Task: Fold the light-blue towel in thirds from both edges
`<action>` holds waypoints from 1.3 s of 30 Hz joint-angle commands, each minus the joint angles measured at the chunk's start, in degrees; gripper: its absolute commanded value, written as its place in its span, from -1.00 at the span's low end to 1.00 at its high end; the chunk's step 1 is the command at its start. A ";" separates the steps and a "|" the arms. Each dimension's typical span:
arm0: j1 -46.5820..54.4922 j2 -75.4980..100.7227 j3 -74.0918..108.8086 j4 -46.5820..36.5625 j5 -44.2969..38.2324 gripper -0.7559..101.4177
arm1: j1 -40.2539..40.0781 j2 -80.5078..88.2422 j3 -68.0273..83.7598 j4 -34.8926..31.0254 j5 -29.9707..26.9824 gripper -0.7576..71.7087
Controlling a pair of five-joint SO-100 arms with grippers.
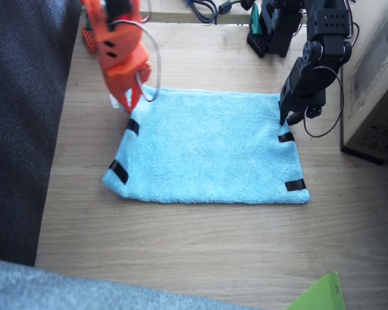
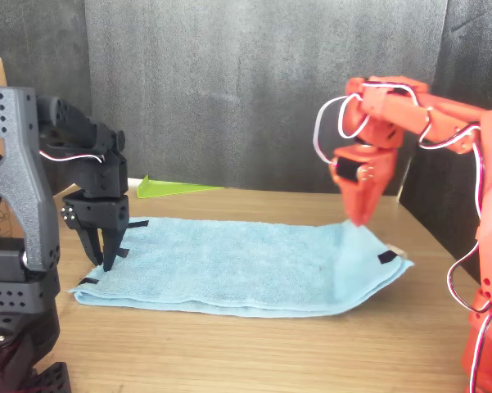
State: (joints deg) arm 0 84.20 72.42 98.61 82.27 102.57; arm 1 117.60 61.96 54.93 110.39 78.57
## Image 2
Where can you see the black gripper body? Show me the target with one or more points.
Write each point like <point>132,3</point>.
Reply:
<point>98,210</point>

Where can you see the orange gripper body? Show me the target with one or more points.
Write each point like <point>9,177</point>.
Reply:
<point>372,163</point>

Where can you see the light blue towel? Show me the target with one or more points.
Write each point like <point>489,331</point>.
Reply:
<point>229,266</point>

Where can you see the dark grey foam panel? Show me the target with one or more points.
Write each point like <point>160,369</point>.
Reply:
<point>475,41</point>
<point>45,49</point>
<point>229,94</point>

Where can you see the lime green plastic bracket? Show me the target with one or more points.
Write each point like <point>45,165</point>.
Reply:
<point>163,189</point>

